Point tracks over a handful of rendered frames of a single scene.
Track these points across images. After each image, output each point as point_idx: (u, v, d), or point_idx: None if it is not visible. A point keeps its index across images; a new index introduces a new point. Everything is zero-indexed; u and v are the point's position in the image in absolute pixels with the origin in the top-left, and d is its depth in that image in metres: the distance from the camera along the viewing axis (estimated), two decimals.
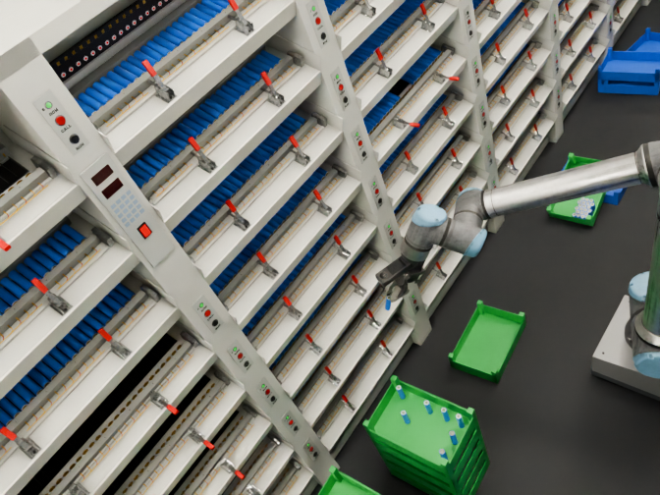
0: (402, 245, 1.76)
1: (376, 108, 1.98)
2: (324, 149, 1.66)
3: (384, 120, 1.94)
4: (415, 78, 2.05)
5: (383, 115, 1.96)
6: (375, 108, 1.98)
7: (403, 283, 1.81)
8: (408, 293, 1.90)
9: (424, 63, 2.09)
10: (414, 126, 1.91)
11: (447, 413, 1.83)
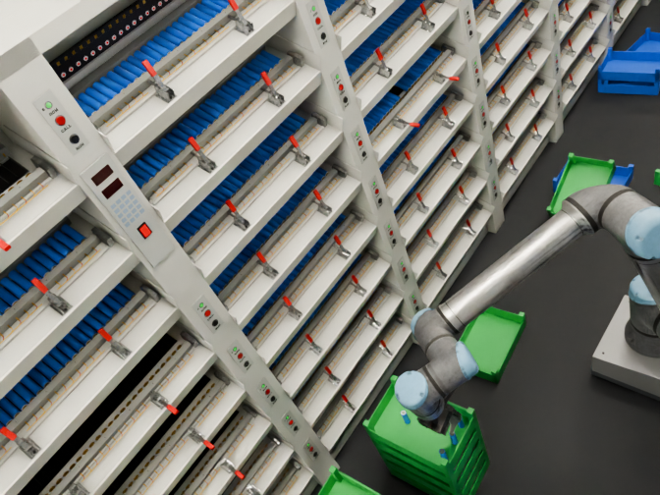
0: None
1: (376, 108, 1.98)
2: (324, 149, 1.66)
3: (384, 120, 1.94)
4: (415, 78, 2.05)
5: (383, 115, 1.96)
6: (375, 108, 1.98)
7: None
8: None
9: (424, 63, 2.09)
10: (414, 126, 1.91)
11: None
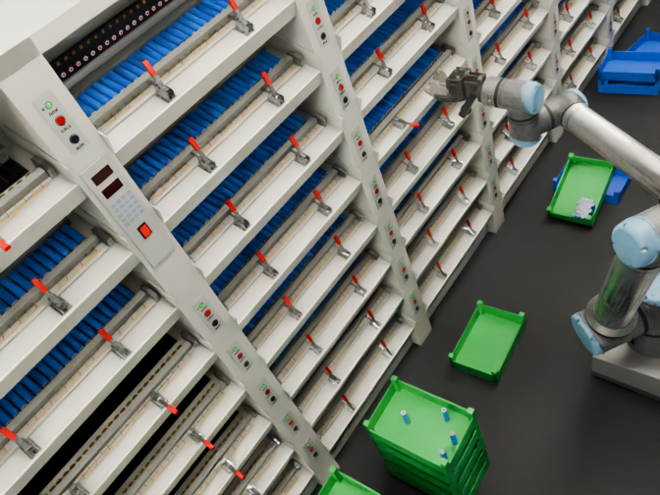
0: (491, 106, 1.79)
1: (376, 108, 1.98)
2: (324, 149, 1.66)
3: (384, 120, 1.94)
4: (415, 78, 2.05)
5: (383, 115, 1.96)
6: (375, 108, 1.98)
7: None
8: (441, 71, 1.87)
9: (424, 63, 2.09)
10: (414, 126, 1.91)
11: (447, 413, 1.83)
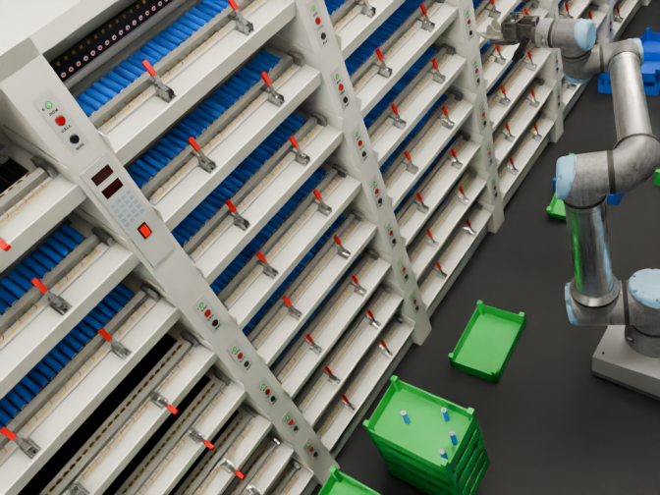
0: (545, 47, 1.91)
1: (372, 106, 1.98)
2: (324, 149, 1.66)
3: (379, 117, 1.95)
4: (412, 76, 2.06)
5: (379, 113, 1.96)
6: None
7: None
8: (493, 20, 2.00)
9: (420, 61, 2.10)
10: (393, 108, 1.91)
11: (447, 413, 1.83)
